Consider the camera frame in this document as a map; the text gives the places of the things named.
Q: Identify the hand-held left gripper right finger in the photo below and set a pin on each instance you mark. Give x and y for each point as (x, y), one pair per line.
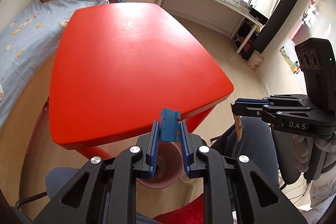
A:
(185, 148)

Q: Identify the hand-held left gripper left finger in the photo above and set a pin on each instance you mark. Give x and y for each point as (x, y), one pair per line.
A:
(154, 145)

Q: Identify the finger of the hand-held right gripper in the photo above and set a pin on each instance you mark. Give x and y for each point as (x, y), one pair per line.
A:
(249, 101)
(252, 109)

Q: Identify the wooden clothespin piece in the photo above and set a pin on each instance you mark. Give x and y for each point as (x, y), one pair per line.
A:
(238, 125)

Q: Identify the pink plastic bin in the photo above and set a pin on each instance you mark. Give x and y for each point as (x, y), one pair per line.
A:
(168, 161)

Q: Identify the blue plastic clip piece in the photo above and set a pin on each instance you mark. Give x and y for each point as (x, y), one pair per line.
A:
(168, 125)

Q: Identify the person's right forearm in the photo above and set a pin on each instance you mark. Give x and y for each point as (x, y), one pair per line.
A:
(324, 192)

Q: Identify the person's right hand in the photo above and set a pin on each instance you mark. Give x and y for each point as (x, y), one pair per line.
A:
(302, 153)

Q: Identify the beige waste bin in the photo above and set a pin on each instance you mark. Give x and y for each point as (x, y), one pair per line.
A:
(255, 60)

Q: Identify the person's right leg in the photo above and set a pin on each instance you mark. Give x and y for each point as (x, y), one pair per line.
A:
(252, 153)

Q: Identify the person's leg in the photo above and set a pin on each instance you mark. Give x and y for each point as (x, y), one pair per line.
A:
(252, 153)
(60, 182)

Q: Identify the red table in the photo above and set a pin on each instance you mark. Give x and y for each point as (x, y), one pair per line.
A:
(126, 64)

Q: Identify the person's left leg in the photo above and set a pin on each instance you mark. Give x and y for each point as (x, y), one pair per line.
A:
(60, 182)

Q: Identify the white desk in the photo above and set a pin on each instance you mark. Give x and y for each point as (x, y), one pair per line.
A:
(210, 3)

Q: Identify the colourful wall poster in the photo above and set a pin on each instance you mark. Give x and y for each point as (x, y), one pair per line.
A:
(290, 60)

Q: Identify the black wall panel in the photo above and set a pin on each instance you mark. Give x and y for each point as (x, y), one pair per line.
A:
(281, 22)

